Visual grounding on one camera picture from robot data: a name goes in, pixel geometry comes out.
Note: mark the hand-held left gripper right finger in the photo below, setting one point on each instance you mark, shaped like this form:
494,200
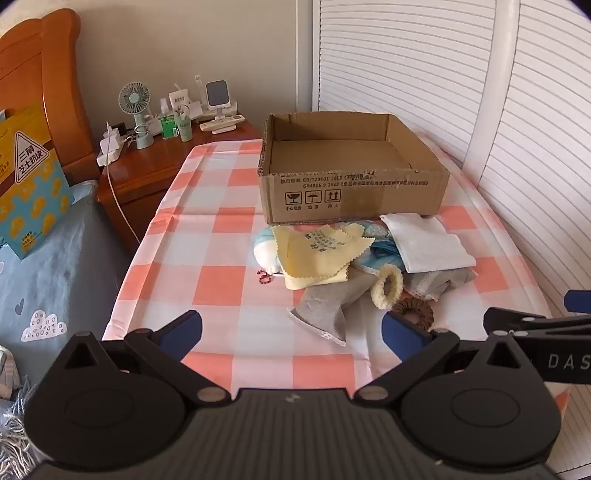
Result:
401,337

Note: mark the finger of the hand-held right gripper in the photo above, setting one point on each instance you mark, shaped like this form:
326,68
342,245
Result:
579,302
517,321

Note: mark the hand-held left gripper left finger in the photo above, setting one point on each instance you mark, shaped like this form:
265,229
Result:
184,332

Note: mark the brown hair scrunchie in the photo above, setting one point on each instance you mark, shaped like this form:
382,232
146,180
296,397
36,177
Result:
427,318

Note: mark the cream fluffy hair scrunchie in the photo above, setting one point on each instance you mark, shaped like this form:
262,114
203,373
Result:
379,297

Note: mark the blue face mask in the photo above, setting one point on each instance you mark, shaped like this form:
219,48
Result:
381,259

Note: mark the grey sock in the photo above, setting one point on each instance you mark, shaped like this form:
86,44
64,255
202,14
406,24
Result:
323,304

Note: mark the yellow cleaning cloth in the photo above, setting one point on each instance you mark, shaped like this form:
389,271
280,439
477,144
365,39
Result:
304,263

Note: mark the brown cardboard box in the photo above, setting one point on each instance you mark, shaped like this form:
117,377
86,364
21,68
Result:
323,194

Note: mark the pink checked tablecloth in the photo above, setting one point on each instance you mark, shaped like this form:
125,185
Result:
207,286

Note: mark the grey lace-trimmed cloth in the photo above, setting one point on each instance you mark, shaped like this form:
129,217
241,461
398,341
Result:
434,284

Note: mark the white folded cloth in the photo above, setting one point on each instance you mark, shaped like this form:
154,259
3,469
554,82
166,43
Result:
425,244

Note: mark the blue patterned cloth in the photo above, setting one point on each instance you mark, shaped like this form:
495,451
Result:
369,229

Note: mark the light blue plush toy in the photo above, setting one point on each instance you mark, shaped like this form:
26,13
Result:
264,251

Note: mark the blue cloud print bed sheet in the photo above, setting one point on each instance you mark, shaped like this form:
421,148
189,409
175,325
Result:
55,286

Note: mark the white louvred wardrobe door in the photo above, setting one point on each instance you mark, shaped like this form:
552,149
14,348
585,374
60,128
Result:
545,161
392,55

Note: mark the wooden nightstand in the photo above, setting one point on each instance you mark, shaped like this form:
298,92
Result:
147,170

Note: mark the silver fringed fabric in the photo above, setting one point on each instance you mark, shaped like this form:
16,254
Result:
14,424

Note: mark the white power strip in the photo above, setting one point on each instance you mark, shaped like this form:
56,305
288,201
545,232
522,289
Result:
111,152

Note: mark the pale green tube bottle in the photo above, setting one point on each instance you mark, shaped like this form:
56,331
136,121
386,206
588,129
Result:
185,129

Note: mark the white remote control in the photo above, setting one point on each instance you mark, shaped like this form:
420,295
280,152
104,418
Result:
226,121
224,128

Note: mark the yellow and blue paper bag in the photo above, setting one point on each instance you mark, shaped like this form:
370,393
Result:
27,184

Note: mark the white card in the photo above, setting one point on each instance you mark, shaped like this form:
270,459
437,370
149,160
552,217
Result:
178,101

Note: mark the green desk fan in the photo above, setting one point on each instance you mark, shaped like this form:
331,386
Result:
135,99

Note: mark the wooden headboard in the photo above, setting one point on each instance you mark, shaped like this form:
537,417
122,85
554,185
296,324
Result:
60,69

